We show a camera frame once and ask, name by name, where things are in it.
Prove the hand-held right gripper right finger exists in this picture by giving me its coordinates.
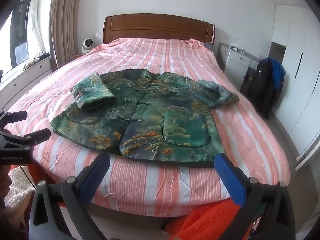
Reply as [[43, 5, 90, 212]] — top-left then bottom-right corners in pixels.
[[214, 152, 297, 240]]

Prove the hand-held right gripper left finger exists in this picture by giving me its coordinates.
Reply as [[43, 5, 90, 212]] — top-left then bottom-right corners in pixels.
[[28, 152, 111, 240]]

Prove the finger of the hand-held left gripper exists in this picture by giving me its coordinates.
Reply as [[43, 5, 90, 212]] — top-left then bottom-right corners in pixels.
[[0, 110, 28, 125], [0, 128, 52, 146]]

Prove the green printed padded jacket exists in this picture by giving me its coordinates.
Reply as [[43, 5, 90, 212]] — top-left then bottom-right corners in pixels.
[[50, 69, 240, 168]]

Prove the white fluffy cloth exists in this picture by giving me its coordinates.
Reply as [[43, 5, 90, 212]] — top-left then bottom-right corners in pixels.
[[4, 166, 36, 207]]

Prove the white window seat cabinet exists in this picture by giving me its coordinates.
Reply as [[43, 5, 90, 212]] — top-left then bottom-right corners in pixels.
[[0, 57, 53, 111]]

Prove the patterned cushion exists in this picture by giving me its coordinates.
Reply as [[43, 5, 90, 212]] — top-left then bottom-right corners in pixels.
[[23, 58, 41, 69]]

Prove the window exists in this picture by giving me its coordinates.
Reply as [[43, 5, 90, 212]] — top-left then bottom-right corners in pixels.
[[9, 0, 32, 67]]

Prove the white sheer curtain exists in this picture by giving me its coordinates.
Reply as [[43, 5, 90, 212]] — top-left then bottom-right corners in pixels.
[[26, 0, 47, 61]]

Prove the dark jacket on chair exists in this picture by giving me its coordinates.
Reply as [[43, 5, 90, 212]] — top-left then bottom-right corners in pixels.
[[246, 58, 284, 121]]

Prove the brown curtain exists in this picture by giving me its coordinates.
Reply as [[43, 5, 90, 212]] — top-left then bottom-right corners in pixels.
[[49, 0, 84, 72]]

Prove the small white fan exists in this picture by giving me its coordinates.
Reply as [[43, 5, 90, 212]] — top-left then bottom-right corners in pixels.
[[81, 38, 94, 53]]

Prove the blue garment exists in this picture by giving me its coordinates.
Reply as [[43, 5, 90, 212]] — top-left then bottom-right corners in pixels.
[[271, 58, 287, 91]]

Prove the white dresser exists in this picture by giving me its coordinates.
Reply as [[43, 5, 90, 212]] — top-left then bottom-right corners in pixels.
[[223, 44, 262, 91]]

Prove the bed with pink striped sheet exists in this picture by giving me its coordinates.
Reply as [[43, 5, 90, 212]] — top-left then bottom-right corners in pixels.
[[5, 38, 292, 217]]

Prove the white wardrobe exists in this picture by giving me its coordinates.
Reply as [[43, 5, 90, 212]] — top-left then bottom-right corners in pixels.
[[267, 4, 320, 171]]

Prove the wooden headboard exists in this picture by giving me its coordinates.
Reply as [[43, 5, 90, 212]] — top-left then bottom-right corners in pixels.
[[103, 14, 216, 46]]

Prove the black cable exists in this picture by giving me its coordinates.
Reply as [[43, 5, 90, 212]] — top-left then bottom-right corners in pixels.
[[19, 165, 36, 188]]

